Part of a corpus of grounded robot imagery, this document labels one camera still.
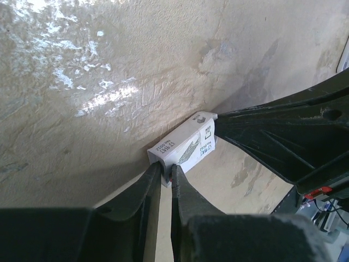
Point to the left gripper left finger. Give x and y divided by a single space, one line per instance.
115 231

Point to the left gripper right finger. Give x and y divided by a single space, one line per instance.
201 232

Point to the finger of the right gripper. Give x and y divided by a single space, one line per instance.
302 138

